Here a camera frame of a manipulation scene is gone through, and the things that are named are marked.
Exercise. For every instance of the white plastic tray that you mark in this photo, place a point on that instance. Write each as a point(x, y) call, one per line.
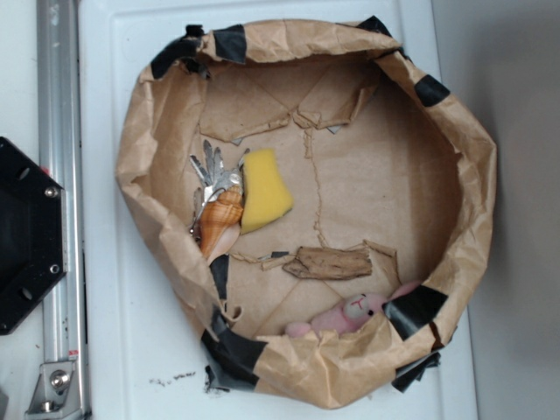
point(145, 359)

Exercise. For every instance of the brown paper bag bin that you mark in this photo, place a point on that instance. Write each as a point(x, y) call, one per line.
point(377, 155)

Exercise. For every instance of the orange conch seashell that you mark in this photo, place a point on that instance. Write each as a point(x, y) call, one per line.
point(220, 224)

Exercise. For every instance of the aluminium extrusion rail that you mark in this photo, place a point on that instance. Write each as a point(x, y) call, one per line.
point(59, 141)

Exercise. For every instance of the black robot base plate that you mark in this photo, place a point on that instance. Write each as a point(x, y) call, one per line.
point(32, 242)

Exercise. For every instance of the metal corner bracket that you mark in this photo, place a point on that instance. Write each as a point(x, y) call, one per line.
point(56, 395)

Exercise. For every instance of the pink plush bunny toy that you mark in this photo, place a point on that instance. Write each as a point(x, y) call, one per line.
point(348, 315)

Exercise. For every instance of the yellow green sponge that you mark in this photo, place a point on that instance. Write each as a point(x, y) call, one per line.
point(267, 198)

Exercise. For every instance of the brown wood bark piece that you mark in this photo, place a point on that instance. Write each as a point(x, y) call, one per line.
point(329, 264)

